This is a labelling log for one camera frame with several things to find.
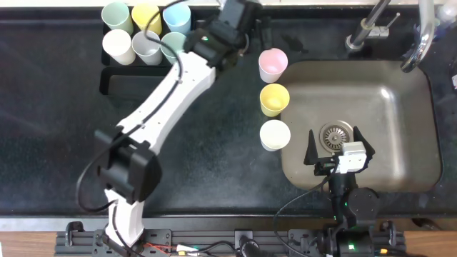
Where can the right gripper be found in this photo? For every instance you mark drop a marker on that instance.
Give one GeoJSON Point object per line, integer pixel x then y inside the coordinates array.
{"type": "Point", "coordinates": [325, 167]}

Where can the white cup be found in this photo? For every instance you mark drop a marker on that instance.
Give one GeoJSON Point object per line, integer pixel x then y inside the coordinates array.
{"type": "Point", "coordinates": [275, 135]}
{"type": "Point", "coordinates": [118, 45]}

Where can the yellow cup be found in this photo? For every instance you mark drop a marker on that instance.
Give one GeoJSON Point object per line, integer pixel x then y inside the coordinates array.
{"type": "Point", "coordinates": [274, 98]}
{"type": "Point", "coordinates": [143, 16]}

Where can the pink cup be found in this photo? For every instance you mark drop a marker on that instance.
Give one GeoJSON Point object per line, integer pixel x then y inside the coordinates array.
{"type": "Point", "coordinates": [273, 62]}

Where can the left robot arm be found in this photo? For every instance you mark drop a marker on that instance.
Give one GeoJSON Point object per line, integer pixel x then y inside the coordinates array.
{"type": "Point", "coordinates": [178, 93]}

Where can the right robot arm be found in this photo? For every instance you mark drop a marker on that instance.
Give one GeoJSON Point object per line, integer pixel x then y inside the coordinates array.
{"type": "Point", "coordinates": [362, 203]}

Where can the steel sink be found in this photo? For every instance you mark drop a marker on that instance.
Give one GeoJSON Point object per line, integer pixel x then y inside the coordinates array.
{"type": "Point", "coordinates": [385, 107]}

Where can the steel tap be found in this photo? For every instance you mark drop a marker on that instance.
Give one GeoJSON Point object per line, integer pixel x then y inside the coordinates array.
{"type": "Point", "coordinates": [426, 35]}

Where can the blue soap bottle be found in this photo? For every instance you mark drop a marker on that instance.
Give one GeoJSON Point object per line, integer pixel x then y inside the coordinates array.
{"type": "Point", "coordinates": [446, 14]}

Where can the green cup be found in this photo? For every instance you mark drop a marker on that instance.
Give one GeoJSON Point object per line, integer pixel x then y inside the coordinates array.
{"type": "Point", "coordinates": [116, 15]}
{"type": "Point", "coordinates": [173, 44]}

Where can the blue cup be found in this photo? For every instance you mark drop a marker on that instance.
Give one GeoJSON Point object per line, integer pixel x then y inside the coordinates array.
{"type": "Point", "coordinates": [177, 17]}

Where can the black tray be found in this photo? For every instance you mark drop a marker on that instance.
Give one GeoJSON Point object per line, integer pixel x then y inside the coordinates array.
{"type": "Point", "coordinates": [135, 85]}

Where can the grey cup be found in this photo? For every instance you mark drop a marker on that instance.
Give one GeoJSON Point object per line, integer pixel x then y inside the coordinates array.
{"type": "Point", "coordinates": [146, 48]}

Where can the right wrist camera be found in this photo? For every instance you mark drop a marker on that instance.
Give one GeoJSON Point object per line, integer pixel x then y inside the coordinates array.
{"type": "Point", "coordinates": [351, 157]}

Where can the mounting rail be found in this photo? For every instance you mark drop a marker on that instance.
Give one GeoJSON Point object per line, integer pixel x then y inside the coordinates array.
{"type": "Point", "coordinates": [214, 238]}

